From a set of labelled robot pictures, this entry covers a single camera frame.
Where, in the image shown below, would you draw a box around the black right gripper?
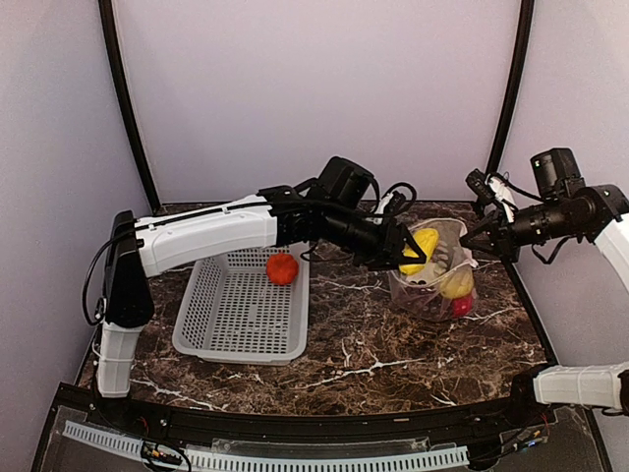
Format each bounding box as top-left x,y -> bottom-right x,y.
460,196 -> 580,263

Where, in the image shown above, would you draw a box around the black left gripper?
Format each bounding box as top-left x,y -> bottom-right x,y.
325,205 -> 429,272

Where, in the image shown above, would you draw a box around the large yellow toy fruit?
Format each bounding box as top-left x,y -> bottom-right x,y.
398,228 -> 441,276

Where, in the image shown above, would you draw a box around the clear pink-dotted zip bag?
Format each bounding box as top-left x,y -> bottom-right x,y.
389,218 -> 478,322

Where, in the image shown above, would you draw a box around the small yellow toy fruit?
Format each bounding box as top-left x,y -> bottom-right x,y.
439,271 -> 475,300

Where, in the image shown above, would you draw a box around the red toy bell pepper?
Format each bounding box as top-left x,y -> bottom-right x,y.
451,294 -> 475,319

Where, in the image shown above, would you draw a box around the orange toy fruit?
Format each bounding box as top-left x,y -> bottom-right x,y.
266,253 -> 299,285

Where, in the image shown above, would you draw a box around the dark red toy grapes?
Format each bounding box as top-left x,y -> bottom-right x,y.
391,284 -> 450,322

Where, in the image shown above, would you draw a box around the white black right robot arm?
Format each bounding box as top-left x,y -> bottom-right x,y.
460,177 -> 628,427

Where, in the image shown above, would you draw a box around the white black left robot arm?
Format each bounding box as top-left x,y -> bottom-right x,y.
94,156 -> 428,429

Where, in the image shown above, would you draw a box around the white perforated plastic basket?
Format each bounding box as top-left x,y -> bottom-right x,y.
172,243 -> 310,366

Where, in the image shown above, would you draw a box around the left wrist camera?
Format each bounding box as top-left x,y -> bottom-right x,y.
372,182 -> 417,224

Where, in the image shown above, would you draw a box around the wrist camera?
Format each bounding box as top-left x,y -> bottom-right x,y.
466,169 -> 518,223
372,182 -> 417,224

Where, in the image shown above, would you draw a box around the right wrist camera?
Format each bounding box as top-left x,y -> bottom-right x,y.
466,169 -> 518,223

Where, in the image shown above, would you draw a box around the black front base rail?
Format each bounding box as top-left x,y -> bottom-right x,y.
32,383 -> 611,471

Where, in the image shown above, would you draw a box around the black vertical frame post right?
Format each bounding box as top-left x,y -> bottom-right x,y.
486,0 -> 536,172

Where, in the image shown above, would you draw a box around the black vertical frame post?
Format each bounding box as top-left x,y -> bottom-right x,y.
486,0 -> 536,172
97,0 -> 162,214

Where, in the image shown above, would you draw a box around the white slotted cable duct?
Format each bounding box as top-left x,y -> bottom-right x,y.
62,421 -> 470,471

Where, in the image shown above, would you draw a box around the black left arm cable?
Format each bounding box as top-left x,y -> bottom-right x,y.
82,230 -> 143,326

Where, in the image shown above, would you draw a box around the black vertical frame post left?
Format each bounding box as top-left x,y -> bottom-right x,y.
97,0 -> 162,214

